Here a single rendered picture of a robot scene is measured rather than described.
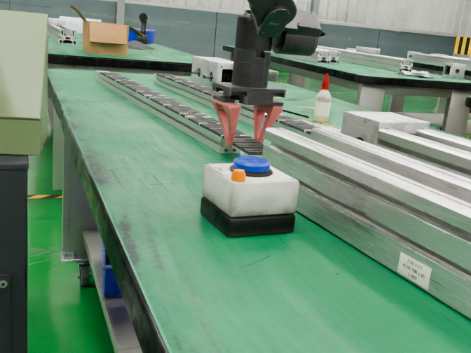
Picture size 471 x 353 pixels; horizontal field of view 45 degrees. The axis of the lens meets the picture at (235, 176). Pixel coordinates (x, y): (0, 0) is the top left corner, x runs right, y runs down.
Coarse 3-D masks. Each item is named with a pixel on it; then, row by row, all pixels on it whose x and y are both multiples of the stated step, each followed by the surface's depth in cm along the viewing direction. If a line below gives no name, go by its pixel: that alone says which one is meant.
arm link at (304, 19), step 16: (272, 16) 80; (288, 16) 81; (304, 16) 88; (272, 32) 83; (288, 32) 87; (304, 32) 88; (320, 32) 88; (272, 48) 92; (288, 48) 89; (304, 48) 89
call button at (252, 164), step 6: (240, 156) 63; (246, 156) 63; (252, 156) 64; (234, 162) 62; (240, 162) 61; (246, 162) 61; (252, 162) 61; (258, 162) 61; (264, 162) 61; (240, 168) 61; (246, 168) 61; (252, 168) 60; (258, 168) 61; (264, 168) 61
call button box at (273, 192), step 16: (208, 176) 63; (224, 176) 60; (256, 176) 60; (272, 176) 61; (288, 176) 62; (208, 192) 63; (224, 192) 59; (240, 192) 58; (256, 192) 59; (272, 192) 60; (288, 192) 61; (208, 208) 63; (224, 208) 60; (240, 208) 59; (256, 208) 59; (272, 208) 60; (288, 208) 61; (224, 224) 60; (240, 224) 59; (256, 224) 60; (272, 224) 61; (288, 224) 62
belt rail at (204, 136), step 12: (96, 72) 178; (108, 84) 164; (120, 84) 153; (132, 96) 144; (144, 108) 134; (156, 108) 128; (168, 120) 119; (180, 120) 113; (192, 132) 107; (204, 132) 102; (216, 144) 98
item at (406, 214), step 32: (320, 128) 79; (288, 160) 71; (320, 160) 65; (352, 160) 61; (384, 160) 66; (416, 160) 64; (320, 192) 67; (352, 192) 60; (384, 192) 55; (416, 192) 51; (448, 192) 57; (320, 224) 65; (352, 224) 60; (384, 224) 55; (416, 224) 51; (448, 224) 49; (384, 256) 55; (416, 256) 51; (448, 256) 48; (448, 288) 48
